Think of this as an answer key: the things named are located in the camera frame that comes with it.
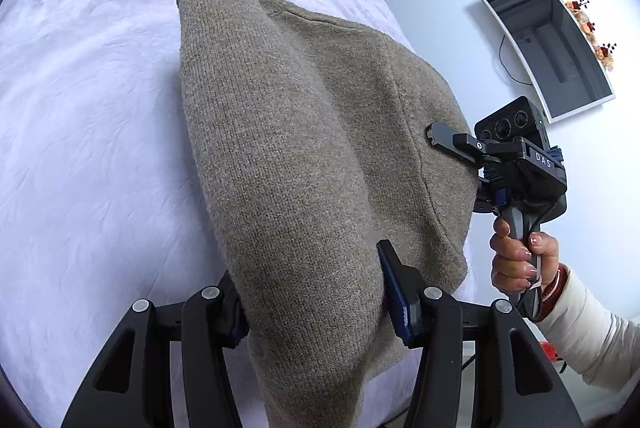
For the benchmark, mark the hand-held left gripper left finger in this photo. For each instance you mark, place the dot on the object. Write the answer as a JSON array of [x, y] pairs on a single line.
[[235, 318]]

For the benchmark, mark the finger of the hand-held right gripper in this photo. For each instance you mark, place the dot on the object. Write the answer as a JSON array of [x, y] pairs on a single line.
[[445, 135]]

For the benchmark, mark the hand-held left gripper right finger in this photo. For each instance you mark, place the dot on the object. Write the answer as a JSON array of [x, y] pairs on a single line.
[[397, 303]]

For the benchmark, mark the olive brown knit sweater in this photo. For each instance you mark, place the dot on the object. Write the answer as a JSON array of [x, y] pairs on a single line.
[[300, 158]]

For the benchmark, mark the person's right hand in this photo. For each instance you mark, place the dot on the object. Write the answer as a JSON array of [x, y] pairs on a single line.
[[510, 268]]

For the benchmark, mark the curved monitor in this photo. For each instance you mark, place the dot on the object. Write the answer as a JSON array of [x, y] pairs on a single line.
[[550, 48]]

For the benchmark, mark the orange flower decoration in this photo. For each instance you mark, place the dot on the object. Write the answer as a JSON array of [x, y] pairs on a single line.
[[592, 30]]

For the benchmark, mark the small red object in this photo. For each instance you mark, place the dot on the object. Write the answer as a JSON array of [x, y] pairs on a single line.
[[550, 351]]

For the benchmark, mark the white plush blanket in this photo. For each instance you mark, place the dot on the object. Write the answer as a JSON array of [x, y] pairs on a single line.
[[100, 108]]

